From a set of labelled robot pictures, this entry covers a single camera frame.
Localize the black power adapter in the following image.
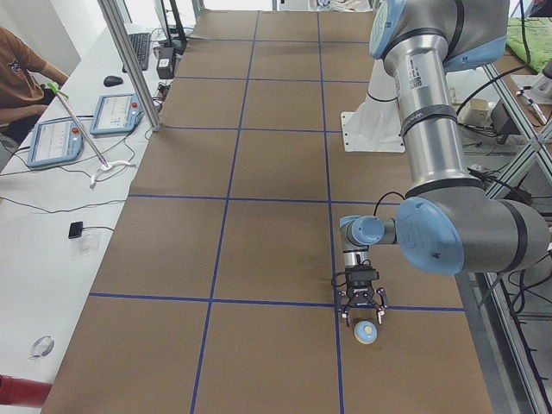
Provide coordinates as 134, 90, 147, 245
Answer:
156, 47, 175, 79

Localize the black keyboard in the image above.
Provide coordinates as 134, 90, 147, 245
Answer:
128, 33, 151, 71

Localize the teach pendant far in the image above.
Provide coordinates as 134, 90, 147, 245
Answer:
90, 94, 144, 135

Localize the person in brown shirt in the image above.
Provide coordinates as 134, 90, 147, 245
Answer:
1, 28, 68, 143

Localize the clear tape roll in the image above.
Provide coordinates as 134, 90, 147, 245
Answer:
28, 336, 55, 360

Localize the green cloth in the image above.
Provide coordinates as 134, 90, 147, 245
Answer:
507, 17, 552, 72

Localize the teach pendant near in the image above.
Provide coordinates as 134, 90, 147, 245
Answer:
27, 118, 83, 170

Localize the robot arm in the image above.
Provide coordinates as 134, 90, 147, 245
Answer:
339, 1, 550, 315

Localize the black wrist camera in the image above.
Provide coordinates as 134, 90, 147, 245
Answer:
346, 266, 380, 284

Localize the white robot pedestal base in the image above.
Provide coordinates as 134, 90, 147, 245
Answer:
340, 60, 405, 154

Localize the small black box device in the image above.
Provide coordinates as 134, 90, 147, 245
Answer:
68, 221, 84, 239

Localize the aluminium frame post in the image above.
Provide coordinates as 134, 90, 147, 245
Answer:
97, 0, 160, 132

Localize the black computer mouse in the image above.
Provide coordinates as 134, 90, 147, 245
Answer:
103, 75, 123, 87

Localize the teach pendant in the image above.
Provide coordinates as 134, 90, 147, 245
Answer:
90, 94, 144, 135
27, 118, 83, 170

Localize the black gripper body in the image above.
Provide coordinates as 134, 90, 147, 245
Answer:
345, 282, 380, 310

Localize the metal rod with green tip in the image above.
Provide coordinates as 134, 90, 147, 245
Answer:
47, 82, 112, 171

